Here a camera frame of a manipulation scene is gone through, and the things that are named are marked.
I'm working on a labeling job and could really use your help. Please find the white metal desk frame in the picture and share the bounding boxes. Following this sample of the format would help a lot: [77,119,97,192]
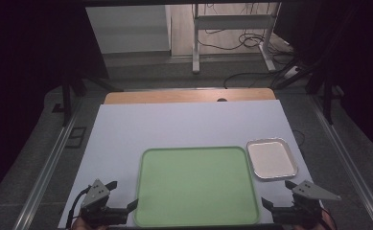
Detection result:
[191,3,283,75]

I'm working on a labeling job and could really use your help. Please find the green plastic tray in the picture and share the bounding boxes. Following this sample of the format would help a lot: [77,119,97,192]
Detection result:
[133,146,261,228]

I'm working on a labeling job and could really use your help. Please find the person's right hand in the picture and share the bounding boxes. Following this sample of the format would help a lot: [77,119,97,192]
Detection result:
[282,209,334,230]

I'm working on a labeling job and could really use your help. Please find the white power strip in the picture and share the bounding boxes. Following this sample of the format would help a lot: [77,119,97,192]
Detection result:
[283,65,302,80]

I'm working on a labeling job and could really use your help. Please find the aluminium floor rail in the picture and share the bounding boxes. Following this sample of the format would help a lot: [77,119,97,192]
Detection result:
[308,95,373,230]
[12,97,83,230]

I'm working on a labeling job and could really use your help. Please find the white table sheet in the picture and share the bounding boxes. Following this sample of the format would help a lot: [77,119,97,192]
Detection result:
[58,99,324,230]

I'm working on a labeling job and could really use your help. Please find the black floor frame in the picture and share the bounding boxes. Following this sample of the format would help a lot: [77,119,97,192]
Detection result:
[64,126,88,150]

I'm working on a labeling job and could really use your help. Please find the small pink tray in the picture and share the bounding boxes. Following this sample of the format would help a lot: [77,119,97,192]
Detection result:
[245,137,299,182]

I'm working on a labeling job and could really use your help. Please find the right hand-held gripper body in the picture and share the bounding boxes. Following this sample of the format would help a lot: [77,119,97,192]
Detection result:
[270,179,342,226]

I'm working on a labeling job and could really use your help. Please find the black metal stand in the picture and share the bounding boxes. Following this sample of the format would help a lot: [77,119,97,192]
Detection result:
[58,76,125,127]
[272,47,346,126]

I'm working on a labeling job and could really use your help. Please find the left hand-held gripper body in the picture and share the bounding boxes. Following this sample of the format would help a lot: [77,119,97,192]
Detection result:
[78,178,129,228]

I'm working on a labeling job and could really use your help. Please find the black floor cables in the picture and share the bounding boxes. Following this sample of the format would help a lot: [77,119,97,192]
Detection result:
[196,3,295,65]

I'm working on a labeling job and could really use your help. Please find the person's left hand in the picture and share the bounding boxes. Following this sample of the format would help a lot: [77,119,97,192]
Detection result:
[70,215,110,230]

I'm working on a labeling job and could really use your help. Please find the thin black cable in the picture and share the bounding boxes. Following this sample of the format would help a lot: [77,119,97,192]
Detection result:
[222,70,291,90]

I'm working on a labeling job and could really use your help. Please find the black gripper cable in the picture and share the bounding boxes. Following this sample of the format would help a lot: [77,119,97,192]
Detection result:
[320,207,338,230]
[65,185,92,230]

